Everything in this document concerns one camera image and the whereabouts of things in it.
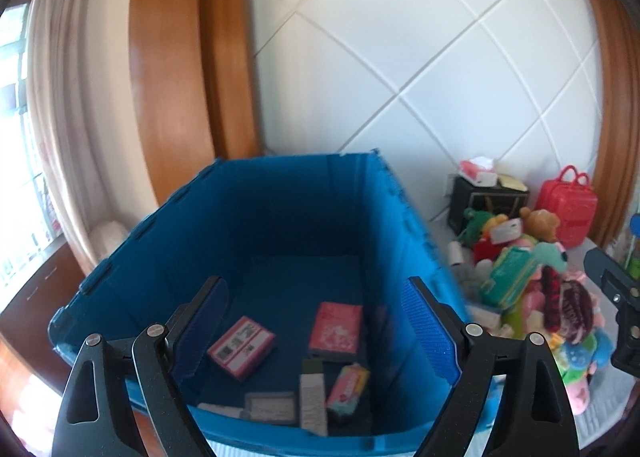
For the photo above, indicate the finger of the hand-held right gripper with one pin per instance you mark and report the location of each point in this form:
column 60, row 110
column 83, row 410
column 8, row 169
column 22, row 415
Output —
column 607, row 269

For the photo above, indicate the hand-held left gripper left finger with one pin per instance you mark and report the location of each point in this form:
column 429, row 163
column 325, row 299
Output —
column 200, row 332

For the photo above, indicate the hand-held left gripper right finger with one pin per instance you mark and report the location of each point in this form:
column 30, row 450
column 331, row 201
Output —
column 430, row 332

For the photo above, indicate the pink barcode tissue pack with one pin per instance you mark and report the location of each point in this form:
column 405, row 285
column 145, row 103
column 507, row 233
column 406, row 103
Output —
column 240, row 347

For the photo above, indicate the white paper roll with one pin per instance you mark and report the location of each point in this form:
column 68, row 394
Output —
column 455, row 254

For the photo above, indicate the pink floral tissue pack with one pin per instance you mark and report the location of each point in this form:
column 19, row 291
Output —
column 335, row 329

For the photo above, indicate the pink green small pack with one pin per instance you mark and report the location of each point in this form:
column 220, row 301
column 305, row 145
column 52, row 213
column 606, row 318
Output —
column 347, row 387

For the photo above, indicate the white green carton box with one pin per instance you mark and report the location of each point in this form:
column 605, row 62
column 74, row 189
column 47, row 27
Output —
column 312, row 402

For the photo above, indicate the blue plastic crate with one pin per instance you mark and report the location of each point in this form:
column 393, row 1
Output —
column 300, row 217

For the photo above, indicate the teal plush toy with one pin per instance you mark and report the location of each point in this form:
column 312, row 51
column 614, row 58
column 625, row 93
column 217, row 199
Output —
column 547, row 254

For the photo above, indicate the grey plush toy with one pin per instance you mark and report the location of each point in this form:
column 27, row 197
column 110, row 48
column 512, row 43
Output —
column 474, row 281

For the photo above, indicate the red toy suitcase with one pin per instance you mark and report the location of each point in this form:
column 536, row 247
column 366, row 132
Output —
column 567, row 212

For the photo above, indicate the brown teddy bear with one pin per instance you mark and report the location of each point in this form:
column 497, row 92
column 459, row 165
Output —
column 542, row 224

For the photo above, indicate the lime green plush toy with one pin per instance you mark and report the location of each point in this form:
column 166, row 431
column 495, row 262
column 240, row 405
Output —
column 520, row 317

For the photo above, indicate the green wet wipes packet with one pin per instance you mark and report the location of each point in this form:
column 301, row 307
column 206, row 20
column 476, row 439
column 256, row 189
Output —
column 505, row 277

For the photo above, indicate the red plush toy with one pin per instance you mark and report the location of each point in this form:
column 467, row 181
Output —
column 487, row 249

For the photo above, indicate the dark green plush toy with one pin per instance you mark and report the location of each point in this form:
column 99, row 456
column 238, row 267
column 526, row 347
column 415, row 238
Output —
column 472, row 222

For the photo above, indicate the yellow notepad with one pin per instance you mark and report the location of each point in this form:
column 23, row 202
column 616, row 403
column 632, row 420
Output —
column 512, row 182

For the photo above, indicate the black box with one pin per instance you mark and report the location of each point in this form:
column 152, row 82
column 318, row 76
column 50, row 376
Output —
column 492, row 204

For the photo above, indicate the pink tissue box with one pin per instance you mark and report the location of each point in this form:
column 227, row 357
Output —
column 472, row 169

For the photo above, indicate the beige curtain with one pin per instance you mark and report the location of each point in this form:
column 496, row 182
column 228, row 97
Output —
column 85, row 112

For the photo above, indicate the window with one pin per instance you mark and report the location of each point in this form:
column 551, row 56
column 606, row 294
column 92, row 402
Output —
column 20, row 137

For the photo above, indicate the wooden wall pillar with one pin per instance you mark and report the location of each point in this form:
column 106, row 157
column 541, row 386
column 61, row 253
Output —
column 200, row 62
column 617, row 112

